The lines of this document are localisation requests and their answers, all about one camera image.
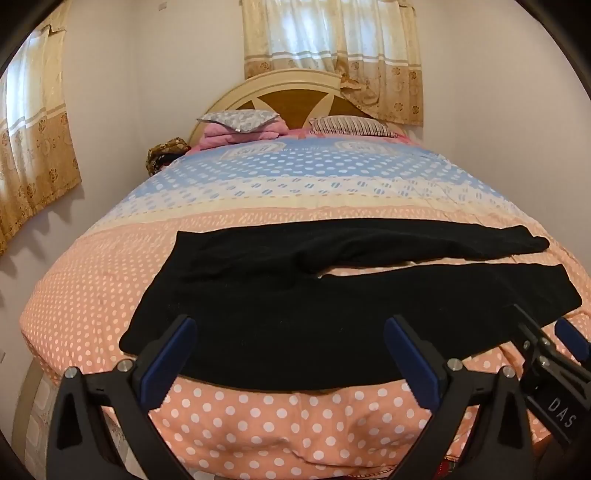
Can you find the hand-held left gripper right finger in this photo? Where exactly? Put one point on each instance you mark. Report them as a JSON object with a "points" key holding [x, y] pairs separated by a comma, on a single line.
{"points": [[408, 364]]}

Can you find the red object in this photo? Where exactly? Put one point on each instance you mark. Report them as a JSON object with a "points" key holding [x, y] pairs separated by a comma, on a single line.
{"points": [[450, 467]]}

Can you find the black pants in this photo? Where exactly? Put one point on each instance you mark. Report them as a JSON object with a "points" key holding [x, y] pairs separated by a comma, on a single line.
{"points": [[300, 323]]}

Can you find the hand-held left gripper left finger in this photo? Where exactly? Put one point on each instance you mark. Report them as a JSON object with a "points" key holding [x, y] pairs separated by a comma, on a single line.
{"points": [[171, 357]]}

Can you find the folded pink blanket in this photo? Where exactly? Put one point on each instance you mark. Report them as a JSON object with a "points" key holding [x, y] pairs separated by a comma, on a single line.
{"points": [[221, 137]]}

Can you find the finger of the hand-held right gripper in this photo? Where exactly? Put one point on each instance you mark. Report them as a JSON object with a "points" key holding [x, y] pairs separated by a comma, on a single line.
{"points": [[569, 333], [531, 327]]}

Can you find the brown patterned bag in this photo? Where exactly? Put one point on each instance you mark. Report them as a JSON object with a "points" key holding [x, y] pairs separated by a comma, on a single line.
{"points": [[166, 150]]}

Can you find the pink bed sheet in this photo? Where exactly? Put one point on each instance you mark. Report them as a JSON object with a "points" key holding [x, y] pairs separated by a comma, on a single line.
{"points": [[298, 132]]}

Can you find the cream and brown headboard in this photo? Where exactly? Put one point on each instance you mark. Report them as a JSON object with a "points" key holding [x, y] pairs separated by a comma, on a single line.
{"points": [[286, 99]]}

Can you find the beige curtain with torn hem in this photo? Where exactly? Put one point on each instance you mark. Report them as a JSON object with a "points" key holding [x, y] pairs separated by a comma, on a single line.
{"points": [[323, 37]]}

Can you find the polka dot bed blanket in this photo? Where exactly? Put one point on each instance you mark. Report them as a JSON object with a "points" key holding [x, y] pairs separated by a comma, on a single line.
{"points": [[323, 198]]}

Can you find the striped pillow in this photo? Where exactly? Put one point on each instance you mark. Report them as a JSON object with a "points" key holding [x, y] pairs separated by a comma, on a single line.
{"points": [[351, 125]]}

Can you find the beige floral curtain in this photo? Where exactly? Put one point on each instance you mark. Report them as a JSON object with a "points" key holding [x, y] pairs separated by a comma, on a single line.
{"points": [[41, 147]]}

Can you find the grey patterned pillow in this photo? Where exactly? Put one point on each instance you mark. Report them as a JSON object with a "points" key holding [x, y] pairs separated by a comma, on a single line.
{"points": [[240, 121]]}

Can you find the cream bed footboard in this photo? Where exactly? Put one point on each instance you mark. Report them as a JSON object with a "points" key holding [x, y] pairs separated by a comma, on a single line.
{"points": [[24, 406]]}

